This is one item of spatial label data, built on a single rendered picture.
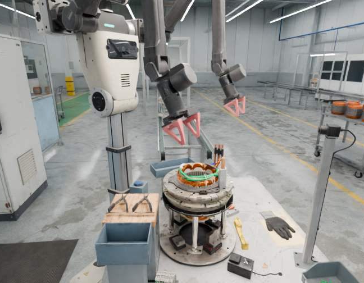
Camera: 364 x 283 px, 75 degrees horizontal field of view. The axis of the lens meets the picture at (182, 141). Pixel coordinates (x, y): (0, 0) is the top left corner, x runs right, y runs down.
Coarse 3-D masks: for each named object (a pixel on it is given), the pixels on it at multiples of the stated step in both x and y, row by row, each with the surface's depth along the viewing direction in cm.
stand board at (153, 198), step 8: (112, 200) 98; (128, 200) 98; (136, 200) 98; (152, 200) 98; (120, 208) 93; (128, 208) 93; (136, 208) 93; (144, 208) 93; (152, 208) 93; (112, 216) 88; (120, 216) 88; (128, 216) 88; (136, 216) 88; (144, 216) 88; (152, 216) 88; (152, 224) 85
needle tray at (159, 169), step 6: (162, 162) 138; (168, 162) 139; (174, 162) 141; (180, 162) 143; (186, 162) 145; (150, 168) 136; (156, 168) 137; (162, 168) 138; (168, 168) 128; (174, 168) 130; (156, 174) 126; (162, 174) 128; (168, 210) 139
